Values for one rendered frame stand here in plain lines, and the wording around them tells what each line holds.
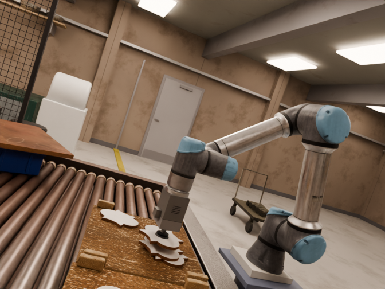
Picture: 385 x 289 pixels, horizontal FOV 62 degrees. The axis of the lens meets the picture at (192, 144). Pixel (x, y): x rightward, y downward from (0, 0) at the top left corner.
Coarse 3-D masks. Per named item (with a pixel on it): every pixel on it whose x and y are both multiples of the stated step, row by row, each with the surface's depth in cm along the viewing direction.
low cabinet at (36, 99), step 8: (0, 88) 572; (8, 88) 620; (16, 88) 676; (0, 96) 535; (16, 96) 542; (24, 96) 574; (32, 96) 623; (40, 96) 680; (0, 104) 537; (8, 104) 540; (16, 104) 544; (32, 104) 551; (40, 104) 596; (8, 112) 542; (16, 112) 546; (32, 112) 553; (32, 120) 563
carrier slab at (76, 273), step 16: (80, 272) 72; (96, 272) 75; (112, 272) 77; (64, 288) 65; (80, 288) 67; (96, 288) 69; (128, 288) 73; (144, 288) 75; (160, 288) 77; (176, 288) 79
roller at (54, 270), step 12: (84, 192) 131; (84, 204) 119; (72, 216) 105; (72, 228) 96; (60, 240) 88; (72, 240) 90; (60, 252) 81; (48, 264) 76; (60, 264) 76; (48, 276) 70; (60, 276) 73; (48, 288) 66
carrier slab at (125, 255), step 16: (96, 208) 114; (96, 224) 100; (112, 224) 105; (144, 224) 114; (96, 240) 90; (112, 240) 93; (128, 240) 97; (112, 256) 84; (128, 256) 87; (144, 256) 90; (192, 256) 101; (128, 272) 80; (144, 272) 82; (160, 272) 84; (176, 272) 87; (208, 288) 85
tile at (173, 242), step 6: (144, 228) 98; (150, 228) 99; (156, 228) 100; (144, 234) 94; (150, 234) 94; (150, 240) 91; (156, 240) 91; (162, 240) 93; (168, 240) 94; (174, 240) 96; (180, 240) 97; (162, 246) 90; (168, 246) 90; (174, 246) 92
